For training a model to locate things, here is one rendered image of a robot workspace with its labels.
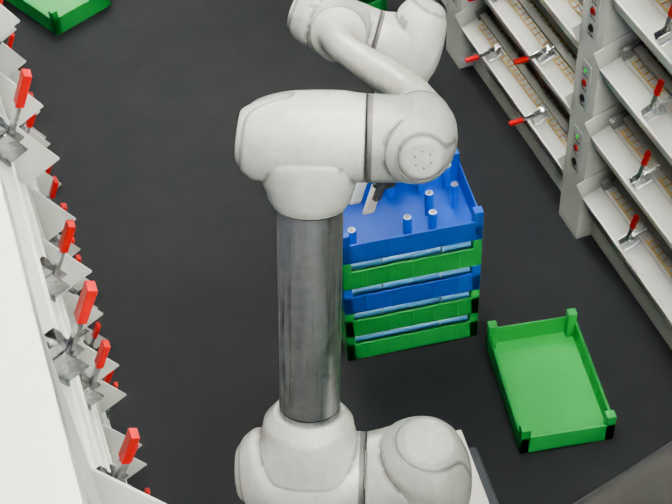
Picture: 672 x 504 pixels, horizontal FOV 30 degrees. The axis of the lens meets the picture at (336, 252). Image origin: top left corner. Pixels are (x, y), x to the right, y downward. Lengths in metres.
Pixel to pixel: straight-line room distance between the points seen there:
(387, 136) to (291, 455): 0.57
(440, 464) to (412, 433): 0.07
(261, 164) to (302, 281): 0.21
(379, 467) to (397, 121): 0.60
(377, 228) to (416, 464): 0.73
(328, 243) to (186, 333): 1.08
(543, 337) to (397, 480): 0.89
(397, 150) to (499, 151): 1.53
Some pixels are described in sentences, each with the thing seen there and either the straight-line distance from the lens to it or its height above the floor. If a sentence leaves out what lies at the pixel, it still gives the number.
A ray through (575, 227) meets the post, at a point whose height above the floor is 0.03.
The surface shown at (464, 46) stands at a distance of 3.49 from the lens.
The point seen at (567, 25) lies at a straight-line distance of 2.83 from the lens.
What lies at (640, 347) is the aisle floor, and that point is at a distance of 2.88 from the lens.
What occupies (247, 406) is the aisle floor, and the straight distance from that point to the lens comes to 2.77.
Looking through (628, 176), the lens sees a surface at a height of 0.34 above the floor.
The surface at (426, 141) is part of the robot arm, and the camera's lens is 1.76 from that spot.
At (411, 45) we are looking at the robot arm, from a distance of 2.34.
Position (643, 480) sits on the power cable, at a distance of 0.44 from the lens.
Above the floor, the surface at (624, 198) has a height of 0.18.
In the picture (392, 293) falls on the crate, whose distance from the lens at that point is 2.68.
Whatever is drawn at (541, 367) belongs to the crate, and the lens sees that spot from 2.81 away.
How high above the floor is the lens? 2.23
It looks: 47 degrees down
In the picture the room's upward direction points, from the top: 4 degrees counter-clockwise
